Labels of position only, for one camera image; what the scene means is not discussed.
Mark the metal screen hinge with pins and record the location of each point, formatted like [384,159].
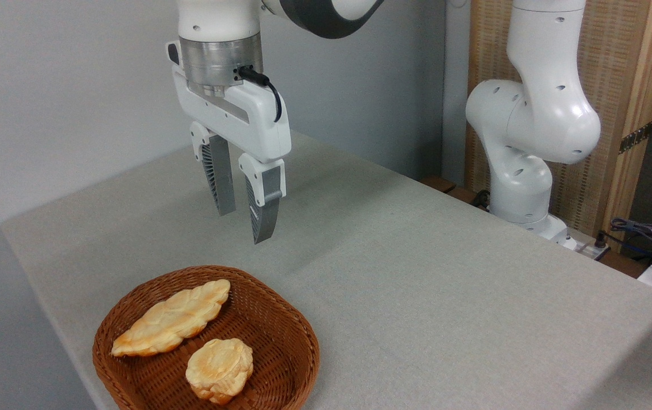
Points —
[636,138]

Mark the grey tablecloth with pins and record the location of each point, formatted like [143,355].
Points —
[417,285]

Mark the long braided bread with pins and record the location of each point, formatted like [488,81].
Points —
[172,319]

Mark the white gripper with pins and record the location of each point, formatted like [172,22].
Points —
[246,119]

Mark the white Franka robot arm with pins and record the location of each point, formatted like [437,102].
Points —
[533,114]

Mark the wooden woven folding screen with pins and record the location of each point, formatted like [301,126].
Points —
[616,57]

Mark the round bread bun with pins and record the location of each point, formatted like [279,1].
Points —
[220,370]

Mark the brown wicker basket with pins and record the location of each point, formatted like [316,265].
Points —
[280,341]

